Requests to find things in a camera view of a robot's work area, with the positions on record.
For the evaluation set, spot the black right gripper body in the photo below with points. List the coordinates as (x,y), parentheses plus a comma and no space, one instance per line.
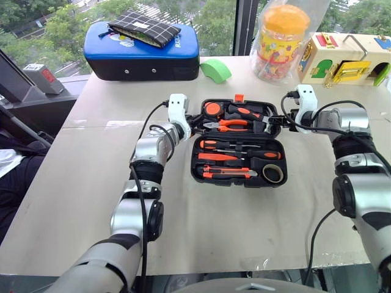
(293,120)

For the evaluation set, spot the black orange screwdriver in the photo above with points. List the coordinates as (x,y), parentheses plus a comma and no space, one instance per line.
(265,154)
(210,144)

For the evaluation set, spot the jar of toys in bag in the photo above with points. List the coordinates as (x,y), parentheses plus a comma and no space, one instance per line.
(319,15)

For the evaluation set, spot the wooden latch busy box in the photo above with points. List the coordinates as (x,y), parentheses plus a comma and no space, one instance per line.
(320,52)

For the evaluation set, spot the black white grid pouch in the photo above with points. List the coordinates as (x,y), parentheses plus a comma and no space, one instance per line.
(146,27)

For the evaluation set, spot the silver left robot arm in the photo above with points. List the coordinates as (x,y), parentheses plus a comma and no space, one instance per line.
(134,210)

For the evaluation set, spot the black plastic tool case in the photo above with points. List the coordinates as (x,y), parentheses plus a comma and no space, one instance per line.
(238,182)

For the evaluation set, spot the grey rounded shape with chevron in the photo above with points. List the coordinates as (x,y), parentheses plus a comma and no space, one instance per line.
(235,287)

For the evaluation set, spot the toy jar with orange lid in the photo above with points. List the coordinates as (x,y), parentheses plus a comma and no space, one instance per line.
(278,45)

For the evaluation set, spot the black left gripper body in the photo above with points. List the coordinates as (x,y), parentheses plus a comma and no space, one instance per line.
(190,125)

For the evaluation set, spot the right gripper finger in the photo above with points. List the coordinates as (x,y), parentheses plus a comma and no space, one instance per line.
(277,119)
(276,126)

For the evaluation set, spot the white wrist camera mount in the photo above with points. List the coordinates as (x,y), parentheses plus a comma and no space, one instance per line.
(177,113)
(307,100)

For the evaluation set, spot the black tape roll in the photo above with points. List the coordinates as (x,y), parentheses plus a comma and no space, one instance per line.
(266,175)

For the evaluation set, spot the person in dark clothing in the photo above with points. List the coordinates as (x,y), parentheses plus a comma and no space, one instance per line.
(15,183)

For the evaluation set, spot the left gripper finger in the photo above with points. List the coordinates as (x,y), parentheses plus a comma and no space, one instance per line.
(198,117)
(198,131)

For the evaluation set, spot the dark window frame pillar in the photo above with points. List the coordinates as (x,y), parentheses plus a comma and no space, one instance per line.
(244,27)

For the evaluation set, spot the grey box with red label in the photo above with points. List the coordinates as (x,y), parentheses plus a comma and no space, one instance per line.
(44,81)

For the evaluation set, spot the orange tester pen screwdriver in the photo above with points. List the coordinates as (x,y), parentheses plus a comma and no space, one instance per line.
(214,157)

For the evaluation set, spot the orange black utility knife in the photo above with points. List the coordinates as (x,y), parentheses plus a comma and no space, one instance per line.
(226,173)

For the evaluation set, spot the green arch foam block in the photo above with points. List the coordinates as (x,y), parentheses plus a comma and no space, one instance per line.
(217,71)

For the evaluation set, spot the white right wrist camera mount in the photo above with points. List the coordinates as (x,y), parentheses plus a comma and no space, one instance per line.
(307,100)

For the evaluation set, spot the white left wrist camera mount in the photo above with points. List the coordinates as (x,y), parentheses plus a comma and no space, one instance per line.
(177,113)

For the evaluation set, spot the blue and black padded case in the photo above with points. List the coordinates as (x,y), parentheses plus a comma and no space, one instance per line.
(134,64)

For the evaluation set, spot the orange black tape measure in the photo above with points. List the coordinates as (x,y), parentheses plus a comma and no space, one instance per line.
(213,109)

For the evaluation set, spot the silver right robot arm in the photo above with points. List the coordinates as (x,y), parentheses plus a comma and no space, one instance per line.
(363,189)

